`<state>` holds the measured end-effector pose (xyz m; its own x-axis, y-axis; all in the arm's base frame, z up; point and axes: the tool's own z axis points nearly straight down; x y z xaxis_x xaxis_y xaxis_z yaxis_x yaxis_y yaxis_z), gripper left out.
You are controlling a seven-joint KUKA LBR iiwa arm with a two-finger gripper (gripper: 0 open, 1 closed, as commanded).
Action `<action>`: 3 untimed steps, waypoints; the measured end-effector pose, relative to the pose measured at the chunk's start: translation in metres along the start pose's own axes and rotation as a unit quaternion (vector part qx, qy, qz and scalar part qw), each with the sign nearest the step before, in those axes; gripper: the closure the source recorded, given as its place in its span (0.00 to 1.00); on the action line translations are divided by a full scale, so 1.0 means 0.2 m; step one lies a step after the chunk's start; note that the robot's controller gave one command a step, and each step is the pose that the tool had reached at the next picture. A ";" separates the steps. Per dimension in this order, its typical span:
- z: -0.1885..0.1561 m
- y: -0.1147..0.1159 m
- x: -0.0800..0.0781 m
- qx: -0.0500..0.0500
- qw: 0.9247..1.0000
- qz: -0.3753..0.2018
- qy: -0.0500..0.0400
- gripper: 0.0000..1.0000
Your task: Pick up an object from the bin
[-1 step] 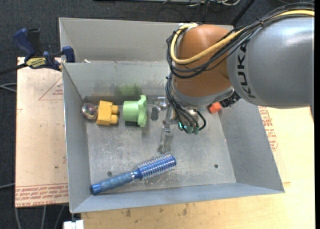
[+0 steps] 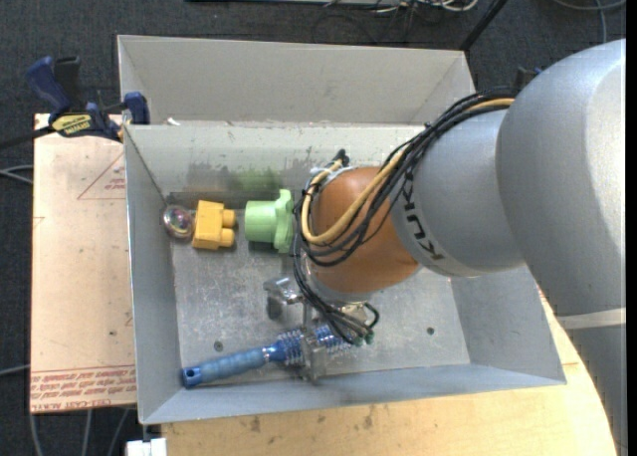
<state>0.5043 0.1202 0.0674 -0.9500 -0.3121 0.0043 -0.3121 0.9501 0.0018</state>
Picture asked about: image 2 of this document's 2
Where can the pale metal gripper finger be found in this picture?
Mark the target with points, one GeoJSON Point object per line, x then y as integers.
{"type": "Point", "coordinates": [276, 295]}
{"type": "Point", "coordinates": [314, 360]}

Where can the grey metal bin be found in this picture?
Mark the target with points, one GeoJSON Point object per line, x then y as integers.
{"type": "Point", "coordinates": [224, 295]}

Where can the light green plastic cylinder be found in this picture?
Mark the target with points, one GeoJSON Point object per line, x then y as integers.
{"type": "Point", "coordinates": [266, 225]}

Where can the yellow toy building block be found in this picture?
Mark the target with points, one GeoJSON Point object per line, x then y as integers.
{"type": "Point", "coordinates": [211, 231]}

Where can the clear glass ball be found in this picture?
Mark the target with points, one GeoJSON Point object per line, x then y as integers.
{"type": "Point", "coordinates": [177, 222]}

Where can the brown cardboard board red print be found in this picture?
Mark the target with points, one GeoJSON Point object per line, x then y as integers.
{"type": "Point", "coordinates": [79, 265]}

